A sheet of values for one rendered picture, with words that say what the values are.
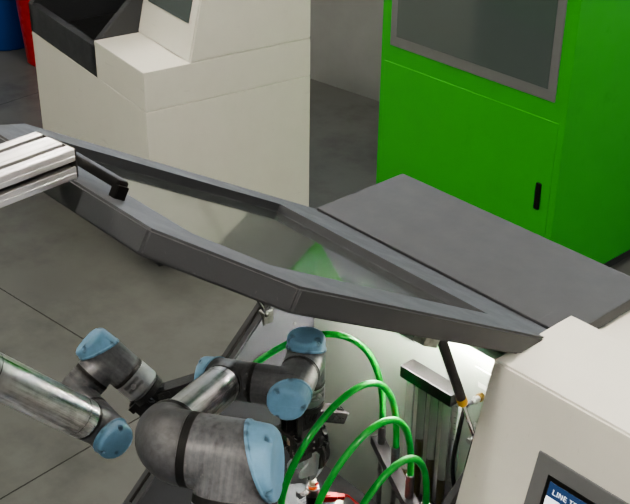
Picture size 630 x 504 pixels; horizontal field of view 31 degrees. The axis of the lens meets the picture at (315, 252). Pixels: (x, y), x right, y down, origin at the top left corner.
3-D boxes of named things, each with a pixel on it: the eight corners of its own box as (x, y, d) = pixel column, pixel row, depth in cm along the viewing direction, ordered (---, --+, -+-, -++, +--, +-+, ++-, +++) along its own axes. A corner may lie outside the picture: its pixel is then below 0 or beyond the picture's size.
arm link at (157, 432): (103, 485, 170) (203, 398, 218) (172, 497, 168) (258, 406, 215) (107, 411, 168) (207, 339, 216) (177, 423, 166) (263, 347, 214)
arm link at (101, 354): (69, 353, 225) (98, 320, 226) (110, 387, 228) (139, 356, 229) (72, 360, 217) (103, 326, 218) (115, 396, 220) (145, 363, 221)
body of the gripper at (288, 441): (273, 449, 228) (273, 400, 222) (305, 431, 233) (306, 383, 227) (299, 467, 223) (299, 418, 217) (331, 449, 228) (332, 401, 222)
